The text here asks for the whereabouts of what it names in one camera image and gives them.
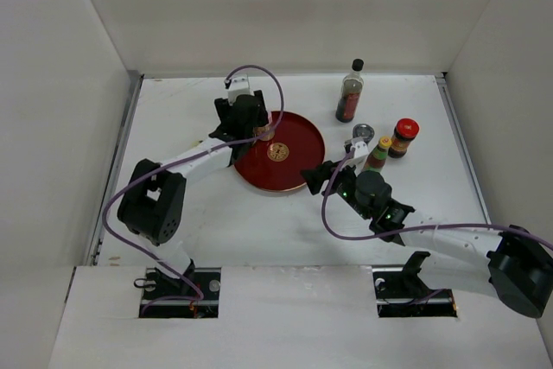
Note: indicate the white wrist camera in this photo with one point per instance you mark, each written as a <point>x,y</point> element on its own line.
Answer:
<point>237,86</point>
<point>357,152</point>

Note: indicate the green-label sauce bottle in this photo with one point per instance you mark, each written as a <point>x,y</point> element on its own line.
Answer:
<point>378,156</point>

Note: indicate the dark soy sauce bottle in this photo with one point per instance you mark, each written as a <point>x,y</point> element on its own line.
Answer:
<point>351,89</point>

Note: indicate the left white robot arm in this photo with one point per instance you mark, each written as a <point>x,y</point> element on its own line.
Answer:
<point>152,203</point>

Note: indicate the red-lid chili sauce jar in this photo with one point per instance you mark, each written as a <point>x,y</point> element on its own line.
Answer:
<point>405,131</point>

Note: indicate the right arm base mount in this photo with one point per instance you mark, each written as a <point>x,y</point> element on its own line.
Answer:
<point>401,293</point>

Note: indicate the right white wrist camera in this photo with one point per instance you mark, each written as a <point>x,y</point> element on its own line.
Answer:
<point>357,152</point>

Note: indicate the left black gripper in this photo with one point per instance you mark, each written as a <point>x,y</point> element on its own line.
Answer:
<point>225,110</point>

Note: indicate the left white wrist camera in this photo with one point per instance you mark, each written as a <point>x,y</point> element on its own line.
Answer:
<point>237,86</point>

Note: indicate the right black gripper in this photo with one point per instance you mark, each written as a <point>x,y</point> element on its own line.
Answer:
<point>315,177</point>

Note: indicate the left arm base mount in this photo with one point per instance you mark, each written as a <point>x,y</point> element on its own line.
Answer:
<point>163,297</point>

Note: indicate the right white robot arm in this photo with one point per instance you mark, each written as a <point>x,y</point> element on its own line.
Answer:
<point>504,262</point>

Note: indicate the round red lacquer tray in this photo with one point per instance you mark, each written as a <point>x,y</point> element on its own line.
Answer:
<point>276,165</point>

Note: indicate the grey-lid pepper grinder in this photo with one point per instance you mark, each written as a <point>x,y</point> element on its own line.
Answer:
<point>360,132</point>

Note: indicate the pink-lid spice shaker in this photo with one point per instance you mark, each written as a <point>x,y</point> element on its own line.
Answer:
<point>264,133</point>

